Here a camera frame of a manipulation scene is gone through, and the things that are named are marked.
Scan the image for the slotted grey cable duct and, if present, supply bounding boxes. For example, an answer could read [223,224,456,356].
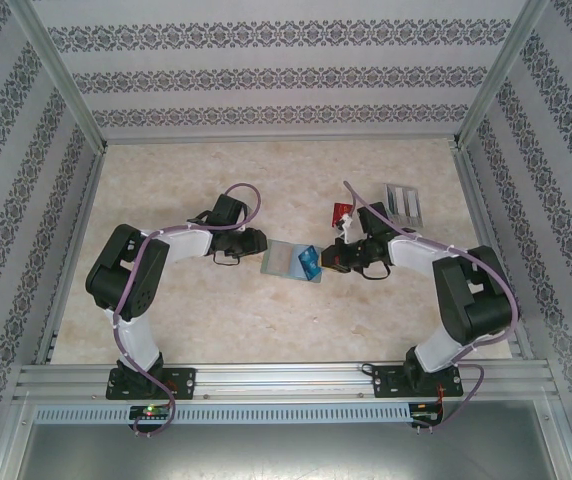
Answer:
[33,403,413,424]

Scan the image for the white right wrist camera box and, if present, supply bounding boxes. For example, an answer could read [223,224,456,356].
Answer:
[335,213,360,245]

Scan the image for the blue credit card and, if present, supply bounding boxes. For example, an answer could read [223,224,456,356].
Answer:
[296,244,323,282]

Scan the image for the grey metallic pieces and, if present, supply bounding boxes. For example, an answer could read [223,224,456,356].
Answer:
[383,182,425,227]

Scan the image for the controller board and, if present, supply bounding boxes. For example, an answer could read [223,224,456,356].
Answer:
[409,401,445,427]
[128,405,173,421]

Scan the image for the grey metal panel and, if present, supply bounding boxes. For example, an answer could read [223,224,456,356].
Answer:
[13,399,572,480]

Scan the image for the aluminium frame post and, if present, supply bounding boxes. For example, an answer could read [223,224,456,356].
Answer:
[8,0,108,151]
[451,0,551,147]

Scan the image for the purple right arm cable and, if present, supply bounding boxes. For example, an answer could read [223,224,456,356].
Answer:
[343,180,521,434]

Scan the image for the red credit card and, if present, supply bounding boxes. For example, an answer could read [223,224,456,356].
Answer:
[329,202,355,227]

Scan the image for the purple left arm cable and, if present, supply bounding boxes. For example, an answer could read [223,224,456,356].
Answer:
[111,182,264,436]

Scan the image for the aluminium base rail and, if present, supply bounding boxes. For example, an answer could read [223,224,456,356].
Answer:
[13,357,553,402]

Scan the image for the aluminium side rail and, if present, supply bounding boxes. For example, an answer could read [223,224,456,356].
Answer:
[449,142,538,359]
[33,147,108,365]

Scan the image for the left controller board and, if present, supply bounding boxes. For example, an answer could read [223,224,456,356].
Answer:
[128,405,173,421]

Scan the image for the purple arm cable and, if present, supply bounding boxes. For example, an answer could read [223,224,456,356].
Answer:
[343,180,521,434]
[111,182,264,436]

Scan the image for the right controller board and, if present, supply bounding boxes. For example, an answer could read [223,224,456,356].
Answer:
[409,401,445,427]

